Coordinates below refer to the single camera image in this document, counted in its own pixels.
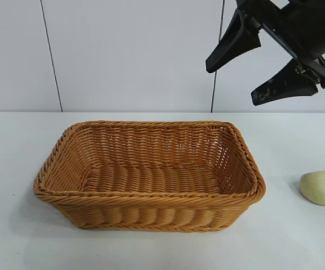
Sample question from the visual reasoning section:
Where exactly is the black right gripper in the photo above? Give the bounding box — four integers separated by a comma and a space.
206, 0, 325, 106

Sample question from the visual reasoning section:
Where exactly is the pale yellow-green egg yolk pastry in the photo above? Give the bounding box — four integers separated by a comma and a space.
300, 170, 325, 206

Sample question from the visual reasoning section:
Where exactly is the woven wicker basket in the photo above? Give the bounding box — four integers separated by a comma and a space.
33, 120, 266, 233

